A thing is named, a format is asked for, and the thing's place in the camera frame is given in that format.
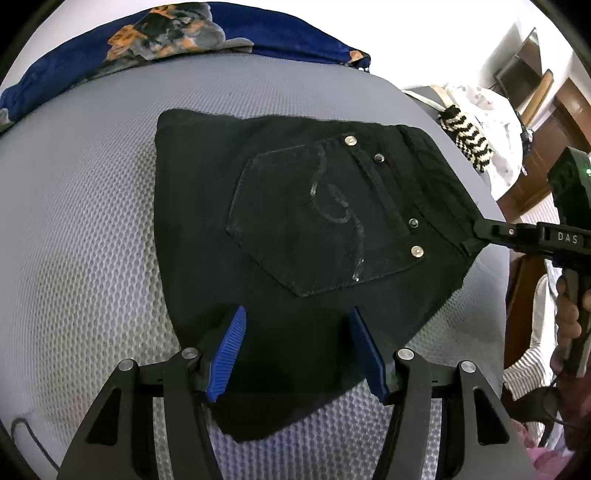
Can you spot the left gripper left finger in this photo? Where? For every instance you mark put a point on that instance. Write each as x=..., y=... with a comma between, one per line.
x=116, y=440

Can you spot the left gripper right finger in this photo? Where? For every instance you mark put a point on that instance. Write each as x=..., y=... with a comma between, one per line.
x=477, y=436

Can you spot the black denim pants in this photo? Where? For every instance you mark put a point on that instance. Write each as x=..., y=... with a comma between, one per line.
x=300, y=221

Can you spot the person's right hand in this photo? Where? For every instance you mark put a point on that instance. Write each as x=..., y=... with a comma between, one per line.
x=567, y=315

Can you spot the brown wooden furniture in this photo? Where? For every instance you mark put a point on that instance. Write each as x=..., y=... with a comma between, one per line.
x=565, y=122

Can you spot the black white zigzag cloth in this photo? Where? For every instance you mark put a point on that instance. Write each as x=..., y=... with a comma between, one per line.
x=467, y=137

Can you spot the white patterned cloth pile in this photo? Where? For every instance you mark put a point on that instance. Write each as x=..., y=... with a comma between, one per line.
x=496, y=120

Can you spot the grey mesh mattress cover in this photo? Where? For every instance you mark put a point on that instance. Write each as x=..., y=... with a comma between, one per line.
x=80, y=286

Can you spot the blue floral blanket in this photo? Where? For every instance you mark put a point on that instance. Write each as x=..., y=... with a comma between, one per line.
x=168, y=31

